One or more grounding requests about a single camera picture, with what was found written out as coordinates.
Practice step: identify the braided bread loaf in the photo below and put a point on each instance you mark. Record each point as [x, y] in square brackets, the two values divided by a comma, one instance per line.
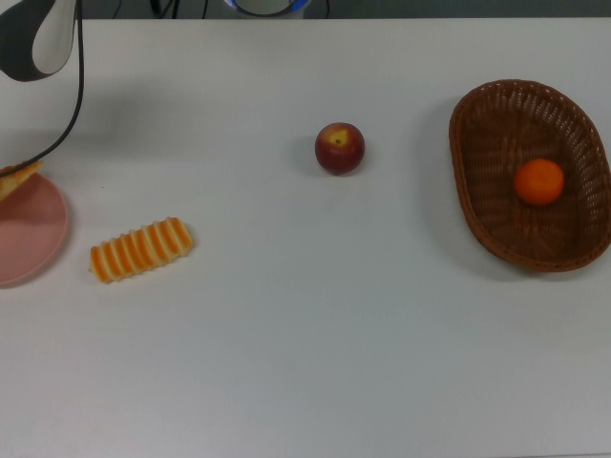
[16, 179]

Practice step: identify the red apple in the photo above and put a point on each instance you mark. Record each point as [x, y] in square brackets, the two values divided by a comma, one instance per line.
[340, 150]

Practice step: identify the pink plate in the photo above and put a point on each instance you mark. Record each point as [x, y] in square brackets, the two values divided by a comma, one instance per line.
[28, 238]

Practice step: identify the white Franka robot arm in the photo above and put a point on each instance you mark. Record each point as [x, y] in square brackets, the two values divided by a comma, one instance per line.
[19, 43]

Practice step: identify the orange fruit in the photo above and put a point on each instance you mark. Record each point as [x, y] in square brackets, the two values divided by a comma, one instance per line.
[539, 182]

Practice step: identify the ridged striped bread roll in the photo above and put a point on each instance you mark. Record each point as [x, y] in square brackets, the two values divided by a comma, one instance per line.
[141, 250]

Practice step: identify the brown woven basket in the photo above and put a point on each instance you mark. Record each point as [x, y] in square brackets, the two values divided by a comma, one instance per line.
[482, 143]

